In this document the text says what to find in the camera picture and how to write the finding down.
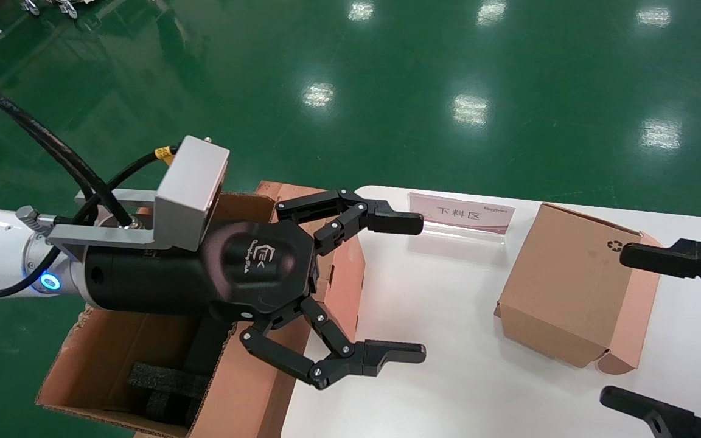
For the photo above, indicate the big open cardboard box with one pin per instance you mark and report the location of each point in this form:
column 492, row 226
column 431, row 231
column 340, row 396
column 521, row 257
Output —
column 247, row 395

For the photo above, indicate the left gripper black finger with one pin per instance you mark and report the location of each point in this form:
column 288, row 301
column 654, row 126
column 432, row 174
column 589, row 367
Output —
column 387, row 222
column 362, row 356

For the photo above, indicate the grey caster wheel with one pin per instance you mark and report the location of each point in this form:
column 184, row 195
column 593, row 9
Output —
column 69, row 8
column 31, row 6

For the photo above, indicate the black foam block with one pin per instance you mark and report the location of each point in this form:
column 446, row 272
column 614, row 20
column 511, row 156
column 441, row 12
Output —
column 162, row 380

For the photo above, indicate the pink acrylic table sign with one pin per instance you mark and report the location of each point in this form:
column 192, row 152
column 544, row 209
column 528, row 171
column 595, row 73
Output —
column 460, row 213

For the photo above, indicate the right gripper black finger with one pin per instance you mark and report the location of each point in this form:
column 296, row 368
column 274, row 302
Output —
column 691, row 258
column 673, row 423

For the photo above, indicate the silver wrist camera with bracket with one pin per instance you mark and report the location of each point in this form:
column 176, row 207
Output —
column 189, row 182

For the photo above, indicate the cardboard box with recycle mark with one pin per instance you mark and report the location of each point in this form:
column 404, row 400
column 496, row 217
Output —
column 569, row 286

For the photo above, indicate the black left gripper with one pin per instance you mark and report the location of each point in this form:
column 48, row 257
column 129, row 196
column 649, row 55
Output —
column 156, row 280

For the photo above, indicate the narrow torn cardboard box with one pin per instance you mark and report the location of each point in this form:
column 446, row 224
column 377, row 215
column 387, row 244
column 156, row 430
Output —
column 344, row 286

